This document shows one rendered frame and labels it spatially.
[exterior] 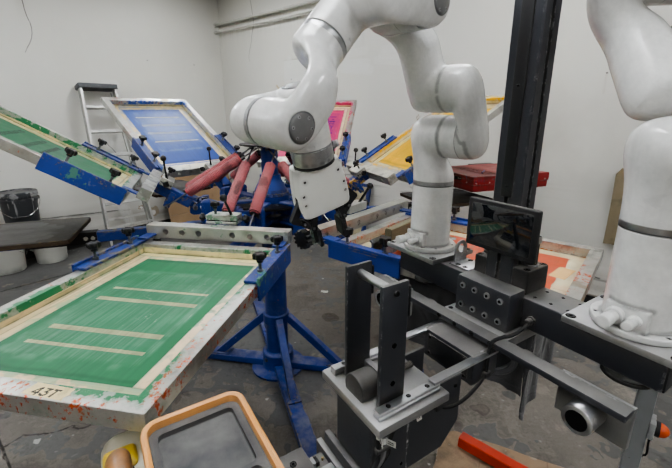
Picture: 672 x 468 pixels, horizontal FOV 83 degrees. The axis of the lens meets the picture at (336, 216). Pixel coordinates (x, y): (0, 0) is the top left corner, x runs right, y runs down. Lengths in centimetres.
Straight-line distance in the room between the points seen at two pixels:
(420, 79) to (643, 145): 40
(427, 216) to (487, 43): 274
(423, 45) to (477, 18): 279
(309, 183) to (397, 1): 31
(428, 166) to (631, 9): 42
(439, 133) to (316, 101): 38
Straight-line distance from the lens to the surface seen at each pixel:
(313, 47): 61
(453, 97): 81
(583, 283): 130
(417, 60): 84
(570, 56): 338
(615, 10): 80
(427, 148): 90
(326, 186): 69
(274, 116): 54
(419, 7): 71
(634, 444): 145
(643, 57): 75
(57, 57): 504
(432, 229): 92
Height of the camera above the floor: 145
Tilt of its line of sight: 15 degrees down
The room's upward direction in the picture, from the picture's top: straight up
